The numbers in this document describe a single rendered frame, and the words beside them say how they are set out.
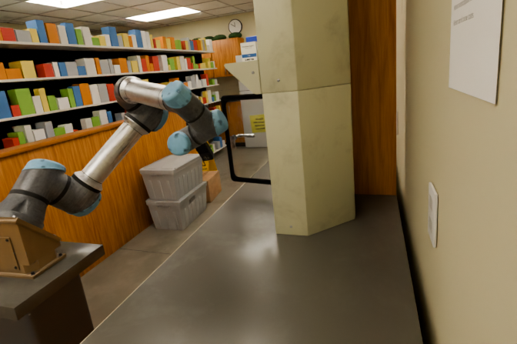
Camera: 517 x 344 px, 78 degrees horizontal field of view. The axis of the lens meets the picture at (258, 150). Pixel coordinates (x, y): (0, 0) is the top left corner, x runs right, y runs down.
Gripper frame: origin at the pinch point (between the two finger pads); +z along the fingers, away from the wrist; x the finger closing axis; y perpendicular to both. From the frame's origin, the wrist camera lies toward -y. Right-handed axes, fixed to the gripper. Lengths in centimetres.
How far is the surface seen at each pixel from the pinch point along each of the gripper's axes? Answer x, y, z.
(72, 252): 47, -26, -38
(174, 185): 104, -60, 151
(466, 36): -64, 13, -80
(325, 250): -37, -38, -39
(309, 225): -34, -34, -30
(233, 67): -21.6, 20.6, -27.4
